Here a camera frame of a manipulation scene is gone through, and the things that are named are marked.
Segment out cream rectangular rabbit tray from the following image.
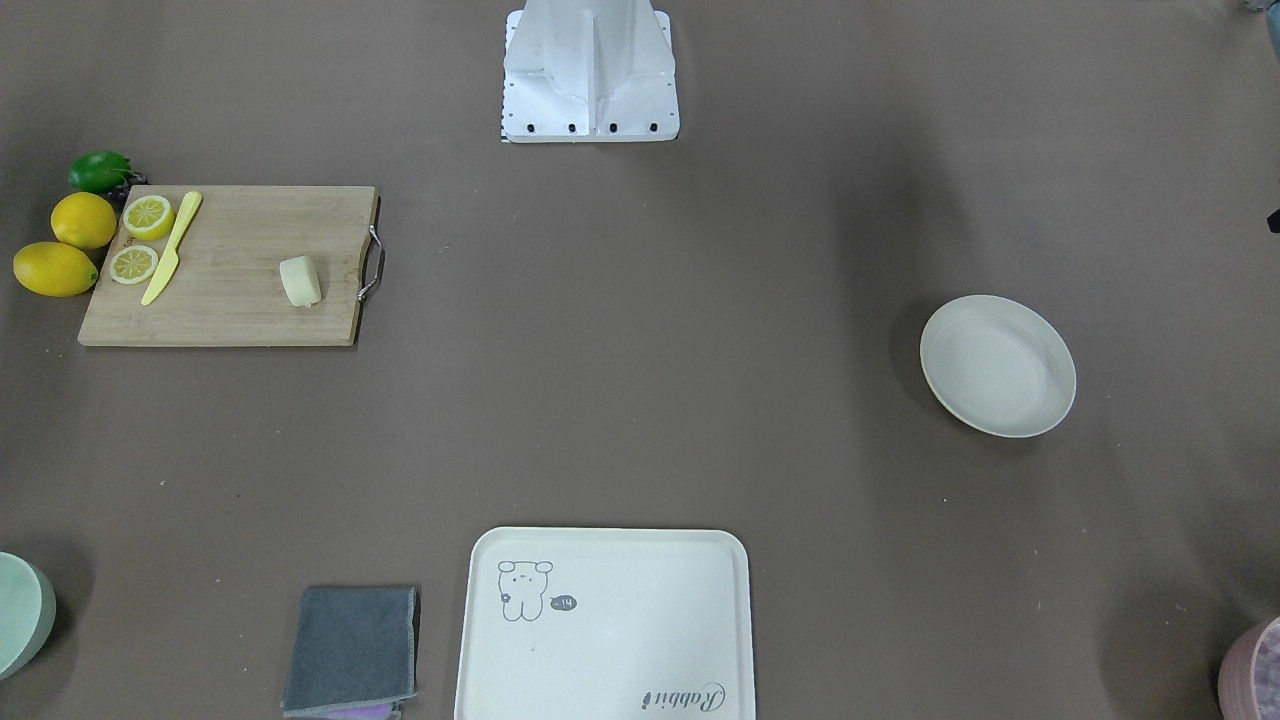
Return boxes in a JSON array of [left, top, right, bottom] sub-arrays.
[[454, 527, 756, 719]]

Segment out round cream plate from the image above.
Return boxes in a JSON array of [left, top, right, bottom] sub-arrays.
[[919, 293, 1076, 438]]

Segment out grey folded cloth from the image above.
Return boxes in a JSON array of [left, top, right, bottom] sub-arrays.
[[282, 585, 419, 719]]

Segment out purple cloth under grey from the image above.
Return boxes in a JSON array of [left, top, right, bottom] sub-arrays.
[[317, 701, 402, 720]]

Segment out yellow plastic knife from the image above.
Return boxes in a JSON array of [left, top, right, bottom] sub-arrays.
[[140, 191, 204, 306]]

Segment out upper lemon half slice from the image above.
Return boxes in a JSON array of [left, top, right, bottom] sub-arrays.
[[122, 193, 177, 242]]

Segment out lemon half slice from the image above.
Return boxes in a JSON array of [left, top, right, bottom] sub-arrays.
[[105, 243, 160, 284], [122, 193, 177, 242]]

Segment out lower lemon half slice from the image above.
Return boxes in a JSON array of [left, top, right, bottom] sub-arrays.
[[105, 243, 160, 284]]

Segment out dark grapes behind lemon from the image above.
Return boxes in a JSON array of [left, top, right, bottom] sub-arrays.
[[105, 173, 150, 202]]

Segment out upper whole yellow lemon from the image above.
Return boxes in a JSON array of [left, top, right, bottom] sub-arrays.
[[50, 191, 116, 250]]

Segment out whole yellow lemon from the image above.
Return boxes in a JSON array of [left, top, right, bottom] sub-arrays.
[[50, 191, 116, 250], [12, 241, 99, 299]]

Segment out green lime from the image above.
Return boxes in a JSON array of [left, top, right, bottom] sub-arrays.
[[67, 150, 134, 195]]

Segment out lower whole yellow lemon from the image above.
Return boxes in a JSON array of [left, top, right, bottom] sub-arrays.
[[12, 241, 99, 299]]

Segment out pale green round container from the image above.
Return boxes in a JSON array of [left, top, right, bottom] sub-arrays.
[[1, 552, 56, 680]]

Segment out pink cup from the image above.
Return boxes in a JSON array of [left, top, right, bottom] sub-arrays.
[[1217, 618, 1279, 719]]

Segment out metal cutting board handle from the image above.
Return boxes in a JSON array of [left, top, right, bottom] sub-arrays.
[[356, 224, 387, 304]]

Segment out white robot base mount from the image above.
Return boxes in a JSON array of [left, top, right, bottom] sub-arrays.
[[500, 1, 681, 143]]

